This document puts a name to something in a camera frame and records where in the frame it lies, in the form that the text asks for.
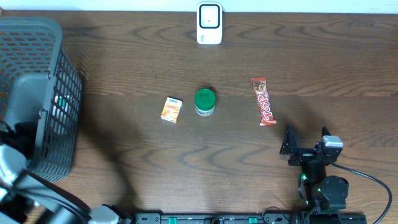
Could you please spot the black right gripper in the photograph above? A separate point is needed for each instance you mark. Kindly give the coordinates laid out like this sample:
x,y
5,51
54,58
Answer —
x,y
303,154

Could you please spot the orange Top chocolate bar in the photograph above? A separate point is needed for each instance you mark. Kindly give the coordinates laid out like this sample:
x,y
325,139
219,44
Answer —
x,y
262,98

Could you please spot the green lid jar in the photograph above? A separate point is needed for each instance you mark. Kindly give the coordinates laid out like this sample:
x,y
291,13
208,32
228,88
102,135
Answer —
x,y
205,102

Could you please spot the orange small carton box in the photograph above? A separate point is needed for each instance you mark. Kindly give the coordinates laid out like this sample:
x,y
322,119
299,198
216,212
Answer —
x,y
171,109

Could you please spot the white green box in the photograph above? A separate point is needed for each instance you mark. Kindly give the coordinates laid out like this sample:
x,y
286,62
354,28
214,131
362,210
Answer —
x,y
63,108

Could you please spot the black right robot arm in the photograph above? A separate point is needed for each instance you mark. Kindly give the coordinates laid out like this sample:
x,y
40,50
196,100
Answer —
x,y
324,193

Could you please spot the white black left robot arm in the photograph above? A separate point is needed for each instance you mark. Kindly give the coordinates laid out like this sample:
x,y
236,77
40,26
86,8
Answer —
x,y
22,191

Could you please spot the white barcode scanner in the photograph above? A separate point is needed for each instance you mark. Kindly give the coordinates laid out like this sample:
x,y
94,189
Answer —
x,y
209,23

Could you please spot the grey plastic mesh basket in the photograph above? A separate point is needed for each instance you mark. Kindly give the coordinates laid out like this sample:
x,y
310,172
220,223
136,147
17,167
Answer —
x,y
34,69

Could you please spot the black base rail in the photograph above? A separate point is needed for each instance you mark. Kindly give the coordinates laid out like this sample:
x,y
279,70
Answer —
x,y
269,217

